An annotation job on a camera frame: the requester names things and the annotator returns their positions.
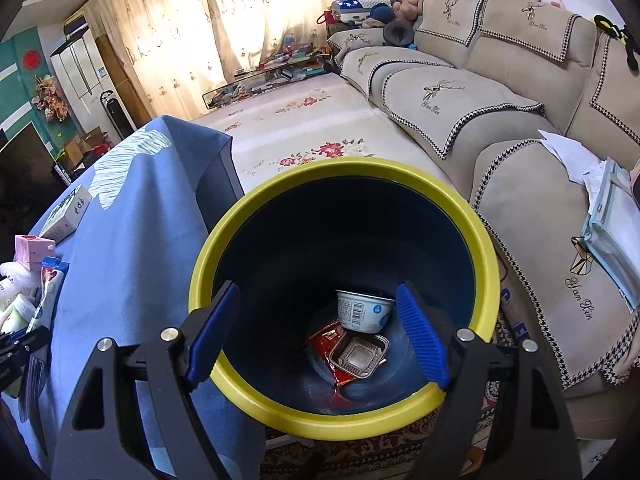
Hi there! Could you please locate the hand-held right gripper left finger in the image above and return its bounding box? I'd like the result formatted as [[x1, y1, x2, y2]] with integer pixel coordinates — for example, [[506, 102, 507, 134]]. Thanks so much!
[[50, 280, 241, 480]]

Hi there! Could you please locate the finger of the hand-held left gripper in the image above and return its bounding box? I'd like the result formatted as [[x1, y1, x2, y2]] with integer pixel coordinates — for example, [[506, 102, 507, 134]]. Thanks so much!
[[0, 355, 26, 397], [0, 326, 51, 357]]

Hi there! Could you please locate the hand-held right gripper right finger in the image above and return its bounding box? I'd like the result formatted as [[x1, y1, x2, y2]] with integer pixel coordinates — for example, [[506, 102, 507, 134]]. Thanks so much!
[[395, 280, 584, 480]]

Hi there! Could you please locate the yellow rimmed dark bin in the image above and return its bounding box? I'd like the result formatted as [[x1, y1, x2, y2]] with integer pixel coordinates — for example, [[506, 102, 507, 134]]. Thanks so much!
[[189, 156, 501, 441]]

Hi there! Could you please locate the white plastic packet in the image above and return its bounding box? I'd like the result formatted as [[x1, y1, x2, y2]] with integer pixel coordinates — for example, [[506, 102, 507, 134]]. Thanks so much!
[[0, 261, 40, 335]]

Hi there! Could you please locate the blue white snack packet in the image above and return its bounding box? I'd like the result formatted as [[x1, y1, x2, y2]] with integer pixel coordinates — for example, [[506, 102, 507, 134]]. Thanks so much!
[[29, 256, 69, 332]]

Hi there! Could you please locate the white yogurt cup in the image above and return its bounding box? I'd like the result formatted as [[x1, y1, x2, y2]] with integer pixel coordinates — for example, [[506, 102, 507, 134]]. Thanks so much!
[[336, 289, 397, 335]]

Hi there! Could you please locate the silver foil tray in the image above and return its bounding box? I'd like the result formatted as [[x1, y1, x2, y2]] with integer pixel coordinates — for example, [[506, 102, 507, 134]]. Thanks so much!
[[328, 334, 390, 377]]

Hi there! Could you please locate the pink small box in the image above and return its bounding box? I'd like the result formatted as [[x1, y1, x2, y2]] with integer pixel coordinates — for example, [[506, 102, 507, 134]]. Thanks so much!
[[14, 234, 56, 272]]

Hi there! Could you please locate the red snack wrapper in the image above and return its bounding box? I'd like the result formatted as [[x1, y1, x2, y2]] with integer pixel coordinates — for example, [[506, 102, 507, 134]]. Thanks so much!
[[307, 324, 387, 389]]

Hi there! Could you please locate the blue tablecloth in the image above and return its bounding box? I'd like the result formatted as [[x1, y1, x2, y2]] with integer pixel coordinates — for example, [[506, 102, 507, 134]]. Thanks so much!
[[20, 115, 281, 480]]

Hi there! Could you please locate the brown patterned carpet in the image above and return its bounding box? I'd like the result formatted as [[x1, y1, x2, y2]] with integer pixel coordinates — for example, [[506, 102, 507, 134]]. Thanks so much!
[[260, 270, 532, 480]]

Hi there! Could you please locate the white printed box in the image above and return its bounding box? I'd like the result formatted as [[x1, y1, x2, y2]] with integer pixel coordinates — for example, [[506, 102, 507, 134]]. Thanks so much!
[[39, 184, 92, 246]]

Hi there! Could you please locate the black television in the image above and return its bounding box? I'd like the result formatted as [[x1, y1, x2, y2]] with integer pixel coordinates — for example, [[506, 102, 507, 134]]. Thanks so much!
[[0, 122, 59, 262]]

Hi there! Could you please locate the brown cardboard box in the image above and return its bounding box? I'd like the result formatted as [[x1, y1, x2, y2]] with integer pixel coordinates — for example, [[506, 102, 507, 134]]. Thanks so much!
[[62, 127, 111, 169]]

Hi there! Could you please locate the beige floral rug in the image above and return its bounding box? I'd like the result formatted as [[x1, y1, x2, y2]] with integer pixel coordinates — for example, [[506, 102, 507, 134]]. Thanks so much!
[[190, 72, 451, 197]]

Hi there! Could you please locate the beige embroidered sofa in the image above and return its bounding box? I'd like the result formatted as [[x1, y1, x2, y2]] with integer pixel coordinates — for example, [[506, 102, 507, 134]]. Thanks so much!
[[327, 0, 640, 441]]

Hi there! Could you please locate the cluttered shelf of books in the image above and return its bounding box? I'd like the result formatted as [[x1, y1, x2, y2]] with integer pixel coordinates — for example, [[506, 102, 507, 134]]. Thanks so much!
[[202, 50, 342, 112]]

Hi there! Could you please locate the artificial flower bunch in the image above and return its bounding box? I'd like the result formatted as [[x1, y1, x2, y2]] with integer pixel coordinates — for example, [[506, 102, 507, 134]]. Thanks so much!
[[32, 75, 71, 122]]

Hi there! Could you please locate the white tall cabinet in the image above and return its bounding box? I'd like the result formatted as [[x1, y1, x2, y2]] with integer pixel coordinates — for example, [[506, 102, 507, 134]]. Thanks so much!
[[50, 27, 109, 134]]

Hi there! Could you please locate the pile of books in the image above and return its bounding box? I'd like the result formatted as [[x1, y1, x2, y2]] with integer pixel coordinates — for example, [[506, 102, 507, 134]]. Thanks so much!
[[235, 35, 342, 92]]

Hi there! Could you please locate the dark grey neck pillow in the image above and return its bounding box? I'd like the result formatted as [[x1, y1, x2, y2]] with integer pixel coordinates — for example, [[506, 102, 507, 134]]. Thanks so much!
[[382, 20, 417, 47]]

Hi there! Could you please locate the beige embroidered curtain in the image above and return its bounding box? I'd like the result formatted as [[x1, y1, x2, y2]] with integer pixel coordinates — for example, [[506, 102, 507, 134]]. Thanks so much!
[[82, 0, 372, 127]]

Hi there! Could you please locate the pink plush toy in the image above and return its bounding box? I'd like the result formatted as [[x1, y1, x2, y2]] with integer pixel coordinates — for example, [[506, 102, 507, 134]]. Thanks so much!
[[392, 0, 427, 22]]

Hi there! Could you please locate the blue star print case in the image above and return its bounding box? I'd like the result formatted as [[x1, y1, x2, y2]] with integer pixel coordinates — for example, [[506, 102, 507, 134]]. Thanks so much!
[[330, 0, 374, 24]]

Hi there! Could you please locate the yellow black plush toy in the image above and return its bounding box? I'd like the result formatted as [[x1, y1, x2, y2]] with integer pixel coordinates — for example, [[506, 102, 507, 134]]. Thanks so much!
[[592, 15, 640, 72]]

